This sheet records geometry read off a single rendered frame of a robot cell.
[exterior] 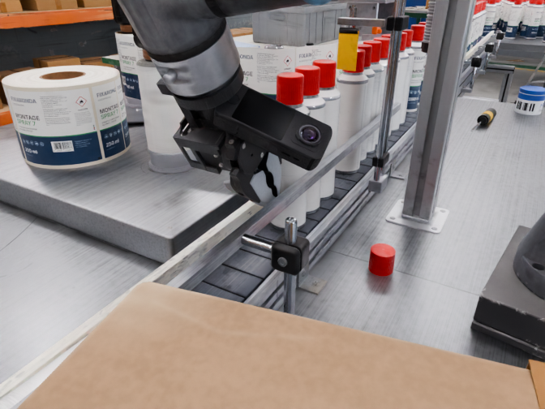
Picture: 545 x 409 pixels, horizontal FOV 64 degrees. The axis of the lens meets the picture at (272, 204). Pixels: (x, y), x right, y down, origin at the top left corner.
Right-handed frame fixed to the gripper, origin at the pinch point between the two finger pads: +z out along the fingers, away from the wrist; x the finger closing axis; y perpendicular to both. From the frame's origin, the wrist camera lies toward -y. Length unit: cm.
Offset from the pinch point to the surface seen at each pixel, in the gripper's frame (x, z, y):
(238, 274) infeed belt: 11.2, -0.2, -0.7
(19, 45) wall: -178, 145, 418
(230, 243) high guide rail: 11.5, -9.9, -3.5
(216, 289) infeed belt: 14.2, -1.9, 0.0
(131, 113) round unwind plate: -24, 18, 57
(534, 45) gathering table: -187, 115, -24
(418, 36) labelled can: -65, 23, 0
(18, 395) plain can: 30.1, -17.1, 1.0
